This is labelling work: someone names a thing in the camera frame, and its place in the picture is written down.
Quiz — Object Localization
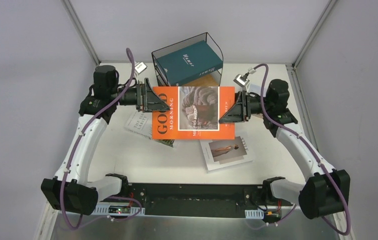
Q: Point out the orange Good Morning book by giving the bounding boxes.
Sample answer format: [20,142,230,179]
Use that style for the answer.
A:
[151,86,236,140]

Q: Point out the teal Humor book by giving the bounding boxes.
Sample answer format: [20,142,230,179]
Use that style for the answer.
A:
[155,40,223,86]

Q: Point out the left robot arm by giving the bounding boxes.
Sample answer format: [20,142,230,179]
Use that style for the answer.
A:
[41,62,170,216]

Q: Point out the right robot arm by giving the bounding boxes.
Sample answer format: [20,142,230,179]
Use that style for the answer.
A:
[219,79,351,219]

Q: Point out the white Singularity book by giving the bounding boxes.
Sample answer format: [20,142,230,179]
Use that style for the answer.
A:
[124,111,178,148]

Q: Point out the white Style magazine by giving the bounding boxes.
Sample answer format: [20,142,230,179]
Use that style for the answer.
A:
[200,130,256,172]

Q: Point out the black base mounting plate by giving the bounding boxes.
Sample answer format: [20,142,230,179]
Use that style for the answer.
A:
[119,183,291,219]

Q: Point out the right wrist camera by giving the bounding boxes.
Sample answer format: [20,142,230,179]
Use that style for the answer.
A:
[233,73,250,88]

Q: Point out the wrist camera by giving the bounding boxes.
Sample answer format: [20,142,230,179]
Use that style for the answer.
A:
[135,62,147,75]
[233,73,250,88]

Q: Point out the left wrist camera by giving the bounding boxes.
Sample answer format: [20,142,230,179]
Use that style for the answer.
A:
[135,62,147,75]

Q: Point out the black wire wooden shelf rack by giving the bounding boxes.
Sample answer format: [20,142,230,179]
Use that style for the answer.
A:
[151,32,224,87]

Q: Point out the aluminium frame rail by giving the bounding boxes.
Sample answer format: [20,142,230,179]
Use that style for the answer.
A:
[73,180,346,220]

